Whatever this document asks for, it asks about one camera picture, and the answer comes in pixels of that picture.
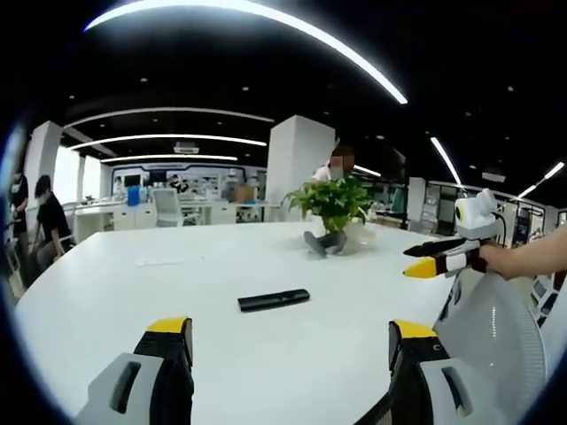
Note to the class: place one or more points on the white office desk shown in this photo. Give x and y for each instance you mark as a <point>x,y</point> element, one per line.
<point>119,217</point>

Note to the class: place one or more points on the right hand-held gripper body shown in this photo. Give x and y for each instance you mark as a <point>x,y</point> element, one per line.
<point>476,217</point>

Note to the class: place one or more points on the blue box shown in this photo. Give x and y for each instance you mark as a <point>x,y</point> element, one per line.
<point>133,196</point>

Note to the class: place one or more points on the black remote control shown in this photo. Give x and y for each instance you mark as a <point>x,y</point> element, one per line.
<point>273,300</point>

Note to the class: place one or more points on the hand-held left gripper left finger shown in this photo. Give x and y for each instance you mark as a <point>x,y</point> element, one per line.
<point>146,376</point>

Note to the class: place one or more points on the green potted plant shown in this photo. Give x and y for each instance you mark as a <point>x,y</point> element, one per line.
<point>334,206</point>

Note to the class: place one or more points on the person's right hand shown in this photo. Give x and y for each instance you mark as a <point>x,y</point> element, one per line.
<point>496,262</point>

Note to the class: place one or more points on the grey mesh office chair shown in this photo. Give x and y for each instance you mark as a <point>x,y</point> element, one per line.
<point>496,336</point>

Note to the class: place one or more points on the white office chair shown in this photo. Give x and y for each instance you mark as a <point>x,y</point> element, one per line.
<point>166,207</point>

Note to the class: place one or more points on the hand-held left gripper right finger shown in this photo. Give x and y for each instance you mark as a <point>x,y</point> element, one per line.
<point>425,376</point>

